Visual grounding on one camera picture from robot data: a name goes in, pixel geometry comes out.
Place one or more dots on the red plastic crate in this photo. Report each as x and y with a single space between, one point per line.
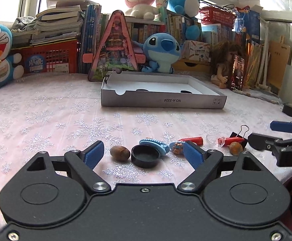
48 57

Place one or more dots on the blue and white plush toy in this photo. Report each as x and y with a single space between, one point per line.
183 0

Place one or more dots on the white pipe stand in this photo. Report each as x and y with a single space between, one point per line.
263 55

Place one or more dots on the small black binder clip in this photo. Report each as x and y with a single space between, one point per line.
108 76

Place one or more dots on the small black block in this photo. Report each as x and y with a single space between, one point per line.
289 110

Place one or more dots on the black round disc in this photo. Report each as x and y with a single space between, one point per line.
142 89

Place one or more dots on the blue paper bag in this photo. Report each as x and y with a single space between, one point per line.
248 22

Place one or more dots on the stack of worn books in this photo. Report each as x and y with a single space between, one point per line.
58 22

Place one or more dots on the grey cloth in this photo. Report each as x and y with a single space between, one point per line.
23 21

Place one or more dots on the row of thin blue books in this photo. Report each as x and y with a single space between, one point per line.
93 30

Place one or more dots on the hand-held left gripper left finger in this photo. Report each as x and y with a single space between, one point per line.
94 154

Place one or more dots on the shiny gold folders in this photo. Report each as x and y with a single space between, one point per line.
252 55

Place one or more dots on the clear plastic round lid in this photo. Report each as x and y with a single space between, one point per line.
212 140

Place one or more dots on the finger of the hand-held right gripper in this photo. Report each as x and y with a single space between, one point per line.
261 141
283 126

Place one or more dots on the light blue hair clip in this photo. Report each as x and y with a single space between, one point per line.
161 148

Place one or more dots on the pink snowflake tablecloth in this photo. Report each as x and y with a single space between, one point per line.
48 110

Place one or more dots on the smartphone with lit screen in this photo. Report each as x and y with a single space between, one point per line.
237 72

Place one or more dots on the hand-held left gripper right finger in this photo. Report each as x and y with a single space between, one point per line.
192 155

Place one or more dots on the row of colourful books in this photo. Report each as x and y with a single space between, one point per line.
141 31

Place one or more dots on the red plastic basket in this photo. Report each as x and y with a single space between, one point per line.
217 15

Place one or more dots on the white printed carton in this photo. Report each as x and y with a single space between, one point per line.
196 51

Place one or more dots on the pink triangular toy house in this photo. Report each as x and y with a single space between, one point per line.
114 52

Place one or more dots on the red crayon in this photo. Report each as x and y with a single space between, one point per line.
192 140
230 140

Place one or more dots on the large black binder clip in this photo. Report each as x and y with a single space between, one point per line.
235 134

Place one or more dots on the white cardboard box tray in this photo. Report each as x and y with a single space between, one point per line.
161 101

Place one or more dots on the wooden drawer box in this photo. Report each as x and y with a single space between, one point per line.
191 65

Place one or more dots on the brown haired doll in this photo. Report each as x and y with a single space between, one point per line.
223 62

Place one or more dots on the brown cardboard panel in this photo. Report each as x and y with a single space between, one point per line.
278 60

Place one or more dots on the small colourful figurine toy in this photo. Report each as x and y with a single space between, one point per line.
177 148

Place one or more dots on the blue alien plush toy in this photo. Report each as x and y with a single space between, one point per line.
161 50

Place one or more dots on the black round cap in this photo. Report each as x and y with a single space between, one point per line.
186 92
144 157

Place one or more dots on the brown nut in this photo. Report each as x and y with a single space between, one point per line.
120 153
236 147

